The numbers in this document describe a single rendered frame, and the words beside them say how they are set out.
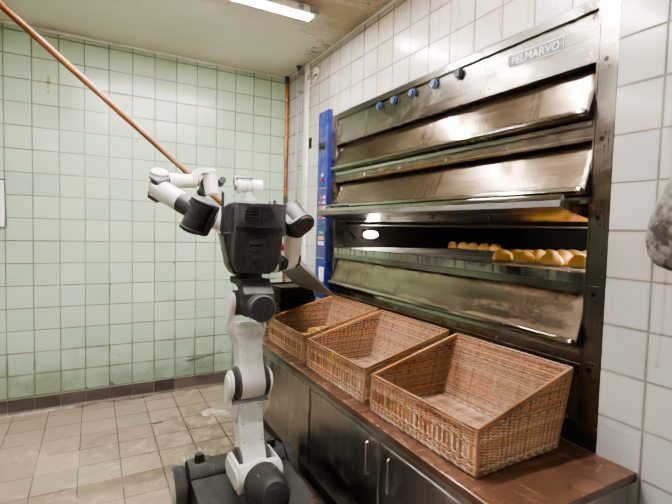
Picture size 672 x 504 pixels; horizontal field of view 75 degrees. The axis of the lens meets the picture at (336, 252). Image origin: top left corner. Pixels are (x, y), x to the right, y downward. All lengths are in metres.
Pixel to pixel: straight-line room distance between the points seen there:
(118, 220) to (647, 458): 3.28
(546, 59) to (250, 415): 1.87
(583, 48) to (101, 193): 3.04
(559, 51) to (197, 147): 2.67
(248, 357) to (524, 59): 1.66
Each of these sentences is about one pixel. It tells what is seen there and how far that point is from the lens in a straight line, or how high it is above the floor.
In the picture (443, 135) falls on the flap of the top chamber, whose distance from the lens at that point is 2.23.
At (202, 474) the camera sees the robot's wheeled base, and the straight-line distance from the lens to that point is 2.31.
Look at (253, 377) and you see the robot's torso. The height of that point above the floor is 0.66.
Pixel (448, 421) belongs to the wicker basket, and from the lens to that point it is 1.53.
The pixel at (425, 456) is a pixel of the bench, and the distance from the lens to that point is 1.60.
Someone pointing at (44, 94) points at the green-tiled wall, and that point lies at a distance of 3.71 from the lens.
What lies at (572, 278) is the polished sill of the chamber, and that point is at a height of 1.16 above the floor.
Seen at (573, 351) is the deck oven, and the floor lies 0.90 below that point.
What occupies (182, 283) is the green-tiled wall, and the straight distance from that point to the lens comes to 3.68.
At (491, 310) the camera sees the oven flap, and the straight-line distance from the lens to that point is 1.97.
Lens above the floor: 1.31
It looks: 3 degrees down
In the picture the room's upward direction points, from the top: 1 degrees clockwise
